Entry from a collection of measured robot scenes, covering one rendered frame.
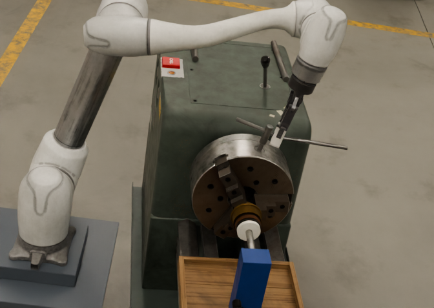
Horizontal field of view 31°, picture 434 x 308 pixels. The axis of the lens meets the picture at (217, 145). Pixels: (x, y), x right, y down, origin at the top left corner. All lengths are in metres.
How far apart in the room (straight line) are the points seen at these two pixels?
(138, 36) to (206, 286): 0.77
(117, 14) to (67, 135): 0.50
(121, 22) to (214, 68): 0.65
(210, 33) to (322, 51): 0.31
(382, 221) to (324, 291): 0.70
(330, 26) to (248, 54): 0.76
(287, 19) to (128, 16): 0.46
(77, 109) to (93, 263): 0.51
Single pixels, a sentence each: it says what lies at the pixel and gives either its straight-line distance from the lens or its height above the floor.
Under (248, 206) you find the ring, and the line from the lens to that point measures 2.30.
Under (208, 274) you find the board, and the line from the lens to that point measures 2.41.
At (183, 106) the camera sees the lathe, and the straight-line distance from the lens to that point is 2.46.
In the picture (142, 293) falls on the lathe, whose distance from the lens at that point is 2.82.
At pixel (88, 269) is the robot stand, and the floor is 0.75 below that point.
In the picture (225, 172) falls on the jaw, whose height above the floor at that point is 1.19.
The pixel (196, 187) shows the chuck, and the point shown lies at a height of 1.11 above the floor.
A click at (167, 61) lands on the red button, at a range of 2.69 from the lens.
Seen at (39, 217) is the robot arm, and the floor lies 0.97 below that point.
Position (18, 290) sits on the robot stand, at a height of 0.75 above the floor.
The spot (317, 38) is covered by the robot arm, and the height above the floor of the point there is 1.64.
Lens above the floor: 2.51
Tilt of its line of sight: 33 degrees down
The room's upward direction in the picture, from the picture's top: 10 degrees clockwise
